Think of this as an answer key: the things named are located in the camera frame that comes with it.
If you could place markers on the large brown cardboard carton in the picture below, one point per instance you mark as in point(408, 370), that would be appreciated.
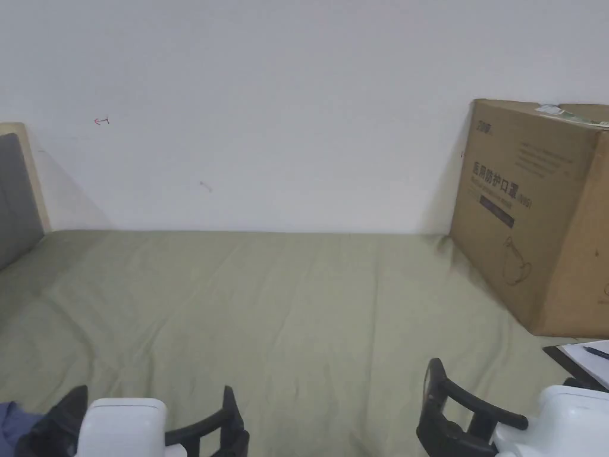
point(537, 214)

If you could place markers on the dark blue garment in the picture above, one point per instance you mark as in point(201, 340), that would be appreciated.
point(16, 426)

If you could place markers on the bed with pale green sheet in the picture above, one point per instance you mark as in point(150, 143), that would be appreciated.
point(295, 304)

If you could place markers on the grey padded headboard, wooden frame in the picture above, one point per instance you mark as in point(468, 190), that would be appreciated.
point(14, 200)

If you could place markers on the black clipboard with white paper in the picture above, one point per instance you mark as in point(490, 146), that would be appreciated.
point(587, 364)

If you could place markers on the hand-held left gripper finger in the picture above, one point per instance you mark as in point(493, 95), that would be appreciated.
point(223, 435)
point(57, 423)

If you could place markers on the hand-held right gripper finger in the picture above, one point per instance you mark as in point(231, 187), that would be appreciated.
point(480, 404)
point(435, 428)

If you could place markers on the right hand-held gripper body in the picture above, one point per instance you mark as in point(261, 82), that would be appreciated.
point(561, 423)

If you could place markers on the dark pen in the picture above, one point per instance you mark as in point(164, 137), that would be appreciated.
point(597, 351)

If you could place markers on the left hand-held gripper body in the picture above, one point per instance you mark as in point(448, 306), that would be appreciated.
point(121, 428)

